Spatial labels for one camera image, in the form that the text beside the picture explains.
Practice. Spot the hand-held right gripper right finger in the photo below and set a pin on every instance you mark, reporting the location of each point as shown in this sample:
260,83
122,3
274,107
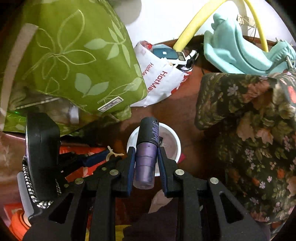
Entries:
162,172

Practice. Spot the purple bottle with black cap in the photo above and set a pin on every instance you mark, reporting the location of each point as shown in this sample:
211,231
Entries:
146,150

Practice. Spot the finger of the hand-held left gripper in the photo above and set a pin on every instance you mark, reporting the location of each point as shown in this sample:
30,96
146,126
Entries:
68,170
96,158

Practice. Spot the dark floral cloth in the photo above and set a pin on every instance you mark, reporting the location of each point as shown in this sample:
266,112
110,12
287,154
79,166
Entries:
249,129

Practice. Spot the orange round object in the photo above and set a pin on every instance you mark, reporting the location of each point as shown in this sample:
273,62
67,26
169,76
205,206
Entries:
19,226

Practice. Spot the white plastic bag red print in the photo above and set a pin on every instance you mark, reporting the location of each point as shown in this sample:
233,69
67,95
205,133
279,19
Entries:
159,83

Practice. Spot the blue device with label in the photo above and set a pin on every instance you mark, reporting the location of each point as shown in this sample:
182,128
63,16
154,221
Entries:
163,53

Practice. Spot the green leaf-print pillow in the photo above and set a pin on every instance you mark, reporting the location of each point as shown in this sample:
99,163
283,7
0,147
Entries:
76,53

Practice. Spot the teal plastic rocking toy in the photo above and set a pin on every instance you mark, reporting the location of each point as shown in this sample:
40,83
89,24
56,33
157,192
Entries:
231,46

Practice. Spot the cream plastic floss pick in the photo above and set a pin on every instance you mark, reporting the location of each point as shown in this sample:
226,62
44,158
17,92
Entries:
112,154

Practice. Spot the red printed packet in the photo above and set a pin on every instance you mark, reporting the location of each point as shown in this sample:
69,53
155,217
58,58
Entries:
76,149

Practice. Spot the white round cup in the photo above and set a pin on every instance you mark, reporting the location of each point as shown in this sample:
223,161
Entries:
170,143

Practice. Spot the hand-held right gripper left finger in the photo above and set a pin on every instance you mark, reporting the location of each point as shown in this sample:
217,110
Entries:
131,166

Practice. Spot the shiny green cloth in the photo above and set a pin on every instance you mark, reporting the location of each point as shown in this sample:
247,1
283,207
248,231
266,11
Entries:
69,125

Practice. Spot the yellow foam hoop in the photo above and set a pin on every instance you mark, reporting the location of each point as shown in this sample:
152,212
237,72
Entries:
185,37

